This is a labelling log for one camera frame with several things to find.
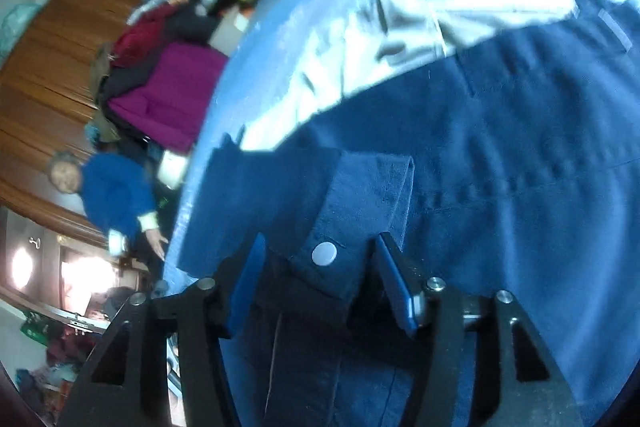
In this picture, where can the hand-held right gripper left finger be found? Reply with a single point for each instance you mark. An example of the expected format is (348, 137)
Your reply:
(250, 272)

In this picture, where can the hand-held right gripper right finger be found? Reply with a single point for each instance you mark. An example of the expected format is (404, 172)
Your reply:
(395, 292)

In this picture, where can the navy blue pants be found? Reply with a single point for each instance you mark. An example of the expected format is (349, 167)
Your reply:
(500, 157)

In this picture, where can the pile of clothes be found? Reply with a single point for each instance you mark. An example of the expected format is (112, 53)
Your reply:
(170, 2)

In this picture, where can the white cup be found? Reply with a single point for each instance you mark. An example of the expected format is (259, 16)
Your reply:
(116, 242)

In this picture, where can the magenta cloth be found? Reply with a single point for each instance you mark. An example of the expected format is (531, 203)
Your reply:
(170, 97)

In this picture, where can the green box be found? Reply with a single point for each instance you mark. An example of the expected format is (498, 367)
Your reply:
(35, 332)

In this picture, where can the white storage box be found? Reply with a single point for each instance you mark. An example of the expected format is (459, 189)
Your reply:
(230, 27)

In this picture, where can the wooden wardrobe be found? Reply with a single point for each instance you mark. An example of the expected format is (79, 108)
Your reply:
(50, 72)

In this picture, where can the teal bag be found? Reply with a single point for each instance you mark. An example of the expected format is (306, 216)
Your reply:
(20, 19)

